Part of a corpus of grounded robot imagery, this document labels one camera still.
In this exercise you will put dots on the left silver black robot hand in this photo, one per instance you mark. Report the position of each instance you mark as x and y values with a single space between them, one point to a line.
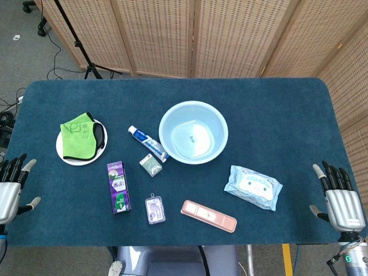
8 198

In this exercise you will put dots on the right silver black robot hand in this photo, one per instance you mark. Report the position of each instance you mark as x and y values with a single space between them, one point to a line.
343 207

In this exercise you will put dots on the wet wipes pack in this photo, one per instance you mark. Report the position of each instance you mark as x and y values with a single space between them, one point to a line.
254 187

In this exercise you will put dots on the purple carton box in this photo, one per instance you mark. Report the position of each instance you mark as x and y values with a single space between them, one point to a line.
118 187

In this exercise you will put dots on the small green white box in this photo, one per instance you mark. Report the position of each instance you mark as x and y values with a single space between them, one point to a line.
151 165

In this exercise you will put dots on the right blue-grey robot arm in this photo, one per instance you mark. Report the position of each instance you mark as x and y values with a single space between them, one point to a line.
355 258

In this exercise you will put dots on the white blue toothpaste tube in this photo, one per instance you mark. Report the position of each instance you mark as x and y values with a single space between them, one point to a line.
149 142

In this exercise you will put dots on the light blue plastic basin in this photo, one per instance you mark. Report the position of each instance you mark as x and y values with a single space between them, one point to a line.
169 126

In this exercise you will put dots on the white round plate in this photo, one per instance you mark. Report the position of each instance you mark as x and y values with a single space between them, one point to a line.
61 153

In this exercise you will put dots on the yellow floor tape strip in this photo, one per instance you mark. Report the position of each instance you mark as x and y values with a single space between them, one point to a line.
287 260

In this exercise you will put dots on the green cloth with black trim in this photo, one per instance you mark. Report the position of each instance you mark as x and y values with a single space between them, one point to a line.
79 138

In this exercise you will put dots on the metal table leg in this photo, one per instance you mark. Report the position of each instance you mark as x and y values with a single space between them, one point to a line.
250 261

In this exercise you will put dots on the dark teal table mat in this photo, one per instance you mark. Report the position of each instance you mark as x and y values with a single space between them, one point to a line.
258 115

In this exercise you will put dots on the pink toothbrush case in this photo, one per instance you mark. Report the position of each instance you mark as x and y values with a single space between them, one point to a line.
208 215

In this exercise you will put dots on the clear purple floss case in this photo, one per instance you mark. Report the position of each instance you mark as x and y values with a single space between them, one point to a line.
155 210

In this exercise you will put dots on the black tripod stand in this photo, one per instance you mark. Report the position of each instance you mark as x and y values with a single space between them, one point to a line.
76 43

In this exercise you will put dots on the black office chair base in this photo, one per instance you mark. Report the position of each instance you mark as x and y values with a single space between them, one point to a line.
41 30

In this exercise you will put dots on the blue-grey robot torso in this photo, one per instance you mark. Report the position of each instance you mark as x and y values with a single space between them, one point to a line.
172 261

